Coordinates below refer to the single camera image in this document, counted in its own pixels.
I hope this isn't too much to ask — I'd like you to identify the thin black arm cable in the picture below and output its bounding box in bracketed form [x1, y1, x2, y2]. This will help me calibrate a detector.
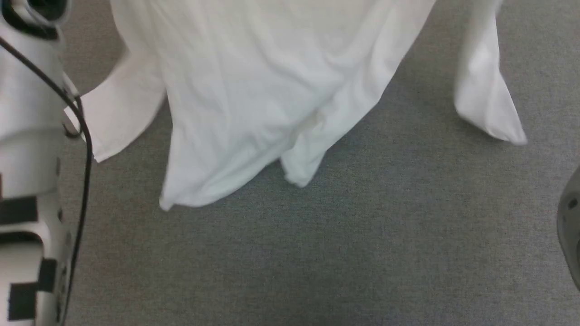
[0, 36, 94, 326]

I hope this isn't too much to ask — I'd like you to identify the white garment with grey stitching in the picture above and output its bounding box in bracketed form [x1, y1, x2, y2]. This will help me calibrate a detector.
[63, 0, 529, 212]

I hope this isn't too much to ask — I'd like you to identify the grey fabric sofa surface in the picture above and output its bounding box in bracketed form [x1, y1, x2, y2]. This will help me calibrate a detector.
[59, 0, 580, 326]

